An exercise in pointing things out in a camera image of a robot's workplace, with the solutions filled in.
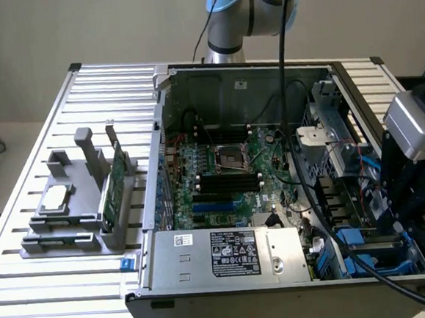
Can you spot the green motherboard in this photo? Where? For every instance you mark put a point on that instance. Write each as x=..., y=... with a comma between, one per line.
x=271, y=161

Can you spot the green graphics card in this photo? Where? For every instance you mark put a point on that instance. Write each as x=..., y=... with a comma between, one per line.
x=113, y=189

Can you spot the black RAM slot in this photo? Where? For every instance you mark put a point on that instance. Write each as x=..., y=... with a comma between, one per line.
x=229, y=132
x=229, y=180
x=229, y=136
x=228, y=175
x=229, y=190
x=229, y=185
x=228, y=127

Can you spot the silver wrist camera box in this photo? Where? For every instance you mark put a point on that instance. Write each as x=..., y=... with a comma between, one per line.
x=412, y=125

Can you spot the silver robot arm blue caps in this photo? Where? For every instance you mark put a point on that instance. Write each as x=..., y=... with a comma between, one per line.
x=231, y=28

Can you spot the silver CPU chip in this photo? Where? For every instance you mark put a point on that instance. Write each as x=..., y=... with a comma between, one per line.
x=55, y=197

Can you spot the green RAM stick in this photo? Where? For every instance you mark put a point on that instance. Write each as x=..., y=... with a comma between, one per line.
x=59, y=223

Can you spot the white case sticker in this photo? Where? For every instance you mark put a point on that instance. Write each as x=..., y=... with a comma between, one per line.
x=240, y=85

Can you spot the silver power supply unit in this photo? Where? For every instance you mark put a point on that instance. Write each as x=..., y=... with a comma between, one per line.
x=191, y=264

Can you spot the grey parts rack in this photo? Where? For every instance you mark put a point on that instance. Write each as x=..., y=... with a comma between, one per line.
x=86, y=198

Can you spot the blue expansion slot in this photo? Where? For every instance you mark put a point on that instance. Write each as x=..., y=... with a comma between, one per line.
x=212, y=207

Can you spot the blue disk carrier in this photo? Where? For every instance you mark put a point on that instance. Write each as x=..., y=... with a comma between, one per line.
x=351, y=244

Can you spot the silver disk bay cage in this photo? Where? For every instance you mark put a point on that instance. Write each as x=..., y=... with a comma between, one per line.
x=321, y=139

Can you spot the open black PC case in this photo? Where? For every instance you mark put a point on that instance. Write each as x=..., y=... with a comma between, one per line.
x=210, y=314

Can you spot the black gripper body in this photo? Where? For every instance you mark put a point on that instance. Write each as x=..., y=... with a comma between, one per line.
x=418, y=194

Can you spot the silver chipset heatsink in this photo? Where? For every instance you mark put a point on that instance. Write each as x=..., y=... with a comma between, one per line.
x=259, y=221

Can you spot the black expansion slot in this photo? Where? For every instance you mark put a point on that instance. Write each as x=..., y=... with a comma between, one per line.
x=212, y=198

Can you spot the blue table clip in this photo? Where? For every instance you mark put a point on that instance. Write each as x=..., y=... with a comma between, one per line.
x=128, y=265

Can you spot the CPU socket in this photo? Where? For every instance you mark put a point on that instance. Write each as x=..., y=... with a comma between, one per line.
x=231, y=159

